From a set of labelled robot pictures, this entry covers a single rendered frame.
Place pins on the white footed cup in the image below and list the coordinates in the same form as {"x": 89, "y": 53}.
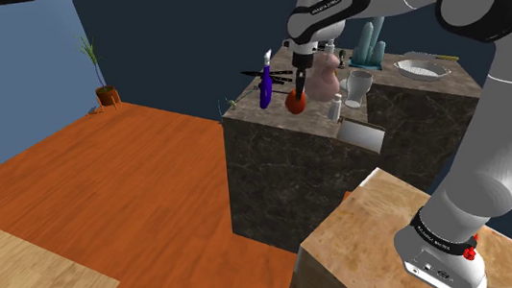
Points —
{"x": 357, "y": 85}

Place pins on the white oval dish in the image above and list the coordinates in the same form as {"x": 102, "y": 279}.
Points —
{"x": 420, "y": 70}

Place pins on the teal cactus sculpture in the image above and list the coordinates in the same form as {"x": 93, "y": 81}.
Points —
{"x": 369, "y": 48}

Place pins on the pink gourd-shaped vase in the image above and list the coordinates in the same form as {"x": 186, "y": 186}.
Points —
{"x": 322, "y": 85}

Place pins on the red round fruit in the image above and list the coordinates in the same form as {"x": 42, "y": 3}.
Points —
{"x": 294, "y": 105}

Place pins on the potted plant in brown pot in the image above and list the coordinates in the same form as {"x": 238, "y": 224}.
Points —
{"x": 106, "y": 95}

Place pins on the dark marble counter cabinet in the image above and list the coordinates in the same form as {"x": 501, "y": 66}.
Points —
{"x": 283, "y": 183}

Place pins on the small white shaker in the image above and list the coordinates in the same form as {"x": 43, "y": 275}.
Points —
{"x": 335, "y": 107}

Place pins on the small dark figure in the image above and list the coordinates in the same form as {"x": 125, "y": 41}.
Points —
{"x": 342, "y": 58}

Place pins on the tan patterned robot stand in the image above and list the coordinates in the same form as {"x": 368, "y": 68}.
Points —
{"x": 355, "y": 242}

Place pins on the black thin utensil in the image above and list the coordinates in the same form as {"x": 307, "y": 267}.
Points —
{"x": 279, "y": 80}
{"x": 256, "y": 73}

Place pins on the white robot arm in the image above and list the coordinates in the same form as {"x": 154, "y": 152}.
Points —
{"x": 486, "y": 140}

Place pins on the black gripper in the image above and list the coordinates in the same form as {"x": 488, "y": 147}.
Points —
{"x": 304, "y": 59}

